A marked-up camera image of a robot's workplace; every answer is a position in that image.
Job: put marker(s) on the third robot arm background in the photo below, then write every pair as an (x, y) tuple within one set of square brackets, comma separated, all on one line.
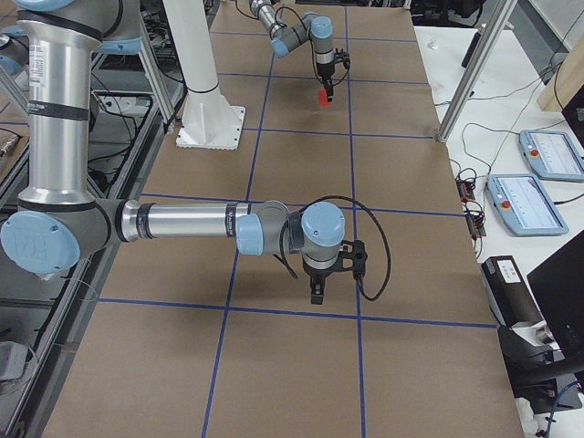
[(14, 50)]

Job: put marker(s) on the near teach pendant tablet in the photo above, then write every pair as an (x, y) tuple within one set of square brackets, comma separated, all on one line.
[(524, 205)]

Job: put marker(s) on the small red circuit board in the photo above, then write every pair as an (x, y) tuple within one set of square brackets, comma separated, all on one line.
[(466, 183)]

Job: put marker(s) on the black box white label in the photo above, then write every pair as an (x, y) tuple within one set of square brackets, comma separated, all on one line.
[(508, 295)]

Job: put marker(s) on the aluminium frame post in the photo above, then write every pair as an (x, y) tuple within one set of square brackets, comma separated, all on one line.
[(482, 52)]

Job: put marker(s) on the white pedestal column base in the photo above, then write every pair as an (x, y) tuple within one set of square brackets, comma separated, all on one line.
[(208, 120)]

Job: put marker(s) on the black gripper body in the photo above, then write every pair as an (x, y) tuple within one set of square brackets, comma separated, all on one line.
[(326, 73), (317, 276)]

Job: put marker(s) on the teach pendant tablet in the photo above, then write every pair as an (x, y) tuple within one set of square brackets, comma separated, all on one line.
[(552, 155), (524, 205)]

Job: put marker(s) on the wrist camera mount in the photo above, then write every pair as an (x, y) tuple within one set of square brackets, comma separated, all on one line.
[(342, 57), (353, 258)]

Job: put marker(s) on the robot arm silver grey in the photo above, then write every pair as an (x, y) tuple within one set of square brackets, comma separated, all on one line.
[(66, 33), (312, 28)]

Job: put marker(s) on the black monitor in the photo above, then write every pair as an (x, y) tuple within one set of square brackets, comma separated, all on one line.
[(557, 284)]

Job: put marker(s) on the far teach pendant tablet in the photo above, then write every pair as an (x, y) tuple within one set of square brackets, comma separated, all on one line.
[(552, 155)]

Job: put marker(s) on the aluminium frame side table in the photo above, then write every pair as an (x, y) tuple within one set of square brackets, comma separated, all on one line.
[(76, 183)]

